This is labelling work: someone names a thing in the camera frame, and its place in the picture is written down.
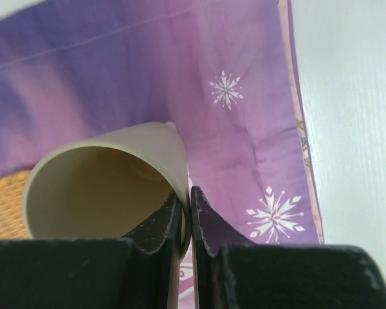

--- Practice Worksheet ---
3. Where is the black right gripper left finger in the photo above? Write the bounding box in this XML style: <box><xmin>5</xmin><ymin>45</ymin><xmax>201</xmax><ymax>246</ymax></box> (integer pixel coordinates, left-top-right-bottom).
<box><xmin>0</xmin><ymin>194</ymin><xmax>182</xmax><ymax>308</ymax></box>

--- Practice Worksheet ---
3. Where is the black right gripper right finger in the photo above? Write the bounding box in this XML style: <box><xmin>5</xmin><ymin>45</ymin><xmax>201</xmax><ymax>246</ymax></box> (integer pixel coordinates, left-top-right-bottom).
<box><xmin>190</xmin><ymin>186</ymin><xmax>386</xmax><ymax>308</ymax></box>

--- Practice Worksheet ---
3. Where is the beige paper cup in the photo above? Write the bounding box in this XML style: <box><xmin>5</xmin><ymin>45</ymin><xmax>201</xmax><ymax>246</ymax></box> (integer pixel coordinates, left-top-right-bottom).
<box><xmin>22</xmin><ymin>122</ymin><xmax>191</xmax><ymax>254</ymax></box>

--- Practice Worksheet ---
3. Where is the round woven wicker plate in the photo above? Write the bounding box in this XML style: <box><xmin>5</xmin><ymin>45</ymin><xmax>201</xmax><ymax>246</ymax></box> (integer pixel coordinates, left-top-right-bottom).
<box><xmin>0</xmin><ymin>171</ymin><xmax>30</xmax><ymax>240</ymax></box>

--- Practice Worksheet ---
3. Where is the purple printed cloth placemat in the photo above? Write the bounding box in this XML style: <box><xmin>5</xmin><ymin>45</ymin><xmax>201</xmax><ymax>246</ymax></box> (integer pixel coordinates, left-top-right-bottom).
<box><xmin>0</xmin><ymin>0</ymin><xmax>325</xmax><ymax>309</ymax></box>

